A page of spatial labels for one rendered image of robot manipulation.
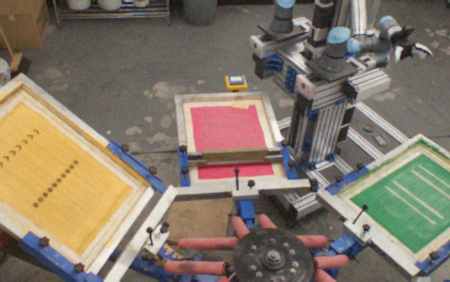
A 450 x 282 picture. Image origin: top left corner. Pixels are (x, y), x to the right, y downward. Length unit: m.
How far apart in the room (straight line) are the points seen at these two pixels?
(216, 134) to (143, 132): 1.55
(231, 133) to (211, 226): 0.94
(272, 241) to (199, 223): 1.71
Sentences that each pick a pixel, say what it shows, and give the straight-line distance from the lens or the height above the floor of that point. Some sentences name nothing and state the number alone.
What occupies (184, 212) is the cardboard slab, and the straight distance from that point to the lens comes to 3.63.
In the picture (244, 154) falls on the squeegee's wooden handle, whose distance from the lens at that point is 2.61.
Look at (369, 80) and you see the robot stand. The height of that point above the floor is 1.18.
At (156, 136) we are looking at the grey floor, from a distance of 4.25.
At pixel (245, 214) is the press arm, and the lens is 2.32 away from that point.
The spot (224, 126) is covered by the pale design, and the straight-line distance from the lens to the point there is 2.89.
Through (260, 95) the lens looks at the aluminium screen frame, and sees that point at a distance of 3.10.
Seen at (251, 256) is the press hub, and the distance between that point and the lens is 1.86.
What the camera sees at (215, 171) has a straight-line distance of 2.62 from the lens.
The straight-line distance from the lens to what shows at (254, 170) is 2.64.
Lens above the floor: 2.84
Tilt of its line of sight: 42 degrees down
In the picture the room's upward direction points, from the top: 4 degrees clockwise
